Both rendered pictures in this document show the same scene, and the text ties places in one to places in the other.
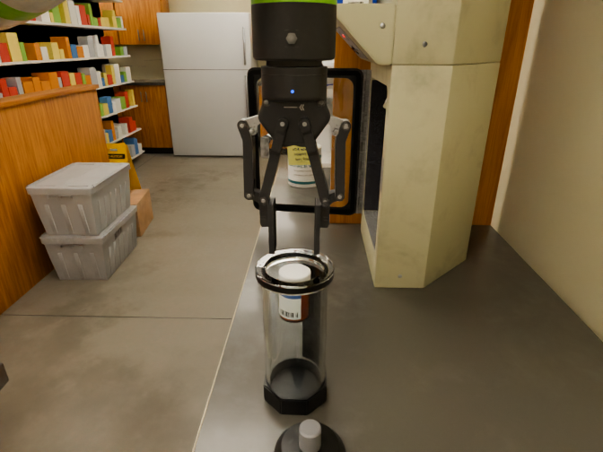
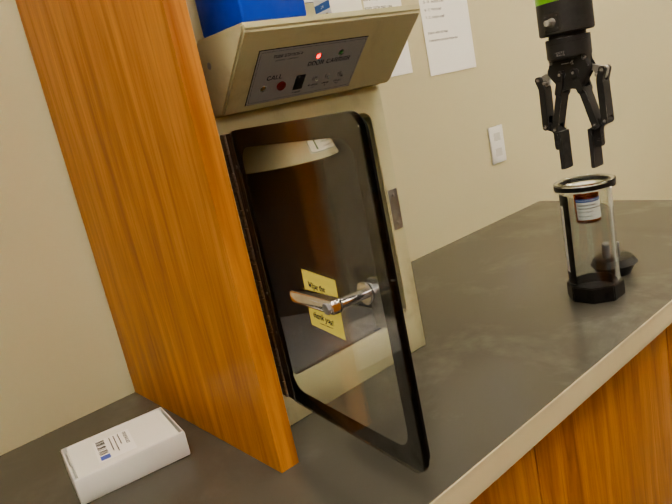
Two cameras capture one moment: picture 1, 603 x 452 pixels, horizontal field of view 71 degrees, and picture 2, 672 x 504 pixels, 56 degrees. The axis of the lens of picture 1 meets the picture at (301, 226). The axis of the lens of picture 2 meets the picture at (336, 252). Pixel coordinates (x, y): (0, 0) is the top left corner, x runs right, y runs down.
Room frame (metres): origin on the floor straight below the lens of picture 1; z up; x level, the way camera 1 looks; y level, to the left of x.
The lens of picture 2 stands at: (1.60, 0.57, 1.41)
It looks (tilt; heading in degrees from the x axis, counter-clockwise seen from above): 14 degrees down; 230
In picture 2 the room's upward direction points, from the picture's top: 12 degrees counter-clockwise
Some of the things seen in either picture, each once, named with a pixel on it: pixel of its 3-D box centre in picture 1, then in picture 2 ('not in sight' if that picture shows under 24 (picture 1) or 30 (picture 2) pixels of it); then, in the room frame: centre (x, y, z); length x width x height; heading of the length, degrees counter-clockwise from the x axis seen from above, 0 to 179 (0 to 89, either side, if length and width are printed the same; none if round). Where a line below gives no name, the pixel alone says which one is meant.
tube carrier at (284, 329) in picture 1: (295, 329); (589, 235); (0.51, 0.01, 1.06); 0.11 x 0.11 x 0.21
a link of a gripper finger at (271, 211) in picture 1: (272, 225); (595, 147); (0.51, 0.04, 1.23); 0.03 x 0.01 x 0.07; 178
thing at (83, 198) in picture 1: (87, 196); not in sight; (2.69, 1.45, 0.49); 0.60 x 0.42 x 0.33; 178
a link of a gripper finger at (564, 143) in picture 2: (317, 226); (565, 149); (0.51, -0.02, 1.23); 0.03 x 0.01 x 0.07; 178
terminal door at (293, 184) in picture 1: (303, 144); (318, 286); (1.15, -0.01, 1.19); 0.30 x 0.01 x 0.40; 81
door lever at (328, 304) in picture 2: not in sight; (328, 295); (1.19, 0.06, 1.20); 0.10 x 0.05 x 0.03; 81
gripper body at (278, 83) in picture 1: (294, 106); (570, 62); (0.51, 0.01, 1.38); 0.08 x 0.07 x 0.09; 88
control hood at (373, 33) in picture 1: (353, 36); (321, 58); (0.98, -0.11, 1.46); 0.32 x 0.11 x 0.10; 178
